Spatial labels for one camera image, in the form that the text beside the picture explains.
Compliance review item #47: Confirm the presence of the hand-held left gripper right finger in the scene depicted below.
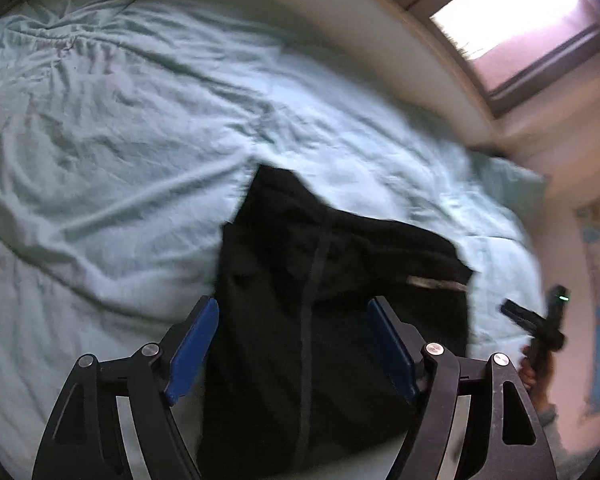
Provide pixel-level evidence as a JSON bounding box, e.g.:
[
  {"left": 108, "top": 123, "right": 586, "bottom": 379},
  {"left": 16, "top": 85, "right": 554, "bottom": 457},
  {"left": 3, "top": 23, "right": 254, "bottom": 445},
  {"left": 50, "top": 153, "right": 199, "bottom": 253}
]
[{"left": 365, "top": 296, "right": 558, "bottom": 480}]

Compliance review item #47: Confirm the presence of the brown framed window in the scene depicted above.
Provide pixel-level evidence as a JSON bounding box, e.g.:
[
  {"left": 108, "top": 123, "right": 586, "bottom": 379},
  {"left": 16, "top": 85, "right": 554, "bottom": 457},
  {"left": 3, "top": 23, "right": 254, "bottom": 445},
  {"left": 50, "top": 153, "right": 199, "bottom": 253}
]
[{"left": 375, "top": 0, "right": 600, "bottom": 117}]

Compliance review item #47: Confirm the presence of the black hooded jacket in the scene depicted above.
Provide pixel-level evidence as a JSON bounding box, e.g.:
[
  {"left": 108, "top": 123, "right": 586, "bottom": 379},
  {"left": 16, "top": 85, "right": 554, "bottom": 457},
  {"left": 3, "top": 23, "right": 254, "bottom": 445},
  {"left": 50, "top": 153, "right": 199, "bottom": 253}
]
[{"left": 195, "top": 164, "right": 475, "bottom": 480}]

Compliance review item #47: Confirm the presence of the light blue pillow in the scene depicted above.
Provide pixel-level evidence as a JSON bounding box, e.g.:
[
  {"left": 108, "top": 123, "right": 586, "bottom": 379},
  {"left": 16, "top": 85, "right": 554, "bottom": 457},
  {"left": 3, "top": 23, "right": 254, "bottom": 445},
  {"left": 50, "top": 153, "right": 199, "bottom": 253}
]
[{"left": 472, "top": 152, "right": 549, "bottom": 207}]

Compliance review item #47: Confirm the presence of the person's right hand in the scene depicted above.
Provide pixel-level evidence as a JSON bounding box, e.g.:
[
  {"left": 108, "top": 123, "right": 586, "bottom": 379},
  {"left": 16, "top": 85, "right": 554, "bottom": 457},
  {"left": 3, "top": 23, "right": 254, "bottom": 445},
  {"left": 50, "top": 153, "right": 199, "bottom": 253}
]
[{"left": 519, "top": 345, "right": 546, "bottom": 397}]

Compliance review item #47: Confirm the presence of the person's right forearm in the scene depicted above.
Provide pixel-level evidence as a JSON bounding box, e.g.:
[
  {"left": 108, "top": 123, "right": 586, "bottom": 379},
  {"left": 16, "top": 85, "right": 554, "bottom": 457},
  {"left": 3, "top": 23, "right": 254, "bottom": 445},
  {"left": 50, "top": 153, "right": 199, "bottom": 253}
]
[{"left": 531, "top": 402, "right": 590, "bottom": 480}]

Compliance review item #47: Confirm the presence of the light blue duvet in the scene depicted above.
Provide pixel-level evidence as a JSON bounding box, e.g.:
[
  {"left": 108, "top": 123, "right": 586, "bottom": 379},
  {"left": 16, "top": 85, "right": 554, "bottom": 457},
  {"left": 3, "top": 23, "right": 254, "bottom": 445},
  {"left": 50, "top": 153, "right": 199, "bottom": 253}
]
[{"left": 0, "top": 0, "right": 547, "bottom": 480}]

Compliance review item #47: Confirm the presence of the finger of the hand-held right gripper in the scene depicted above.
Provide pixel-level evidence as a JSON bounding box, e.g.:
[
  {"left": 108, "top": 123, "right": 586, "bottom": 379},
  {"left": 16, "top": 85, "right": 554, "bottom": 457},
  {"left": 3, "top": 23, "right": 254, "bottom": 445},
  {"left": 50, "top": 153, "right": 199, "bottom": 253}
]
[{"left": 500, "top": 299, "right": 540, "bottom": 333}]

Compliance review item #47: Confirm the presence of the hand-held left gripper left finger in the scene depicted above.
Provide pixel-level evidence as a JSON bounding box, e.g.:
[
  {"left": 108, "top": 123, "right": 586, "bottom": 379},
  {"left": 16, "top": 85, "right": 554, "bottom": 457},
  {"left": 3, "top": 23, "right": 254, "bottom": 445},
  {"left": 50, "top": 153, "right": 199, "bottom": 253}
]
[{"left": 32, "top": 296, "right": 220, "bottom": 480}]

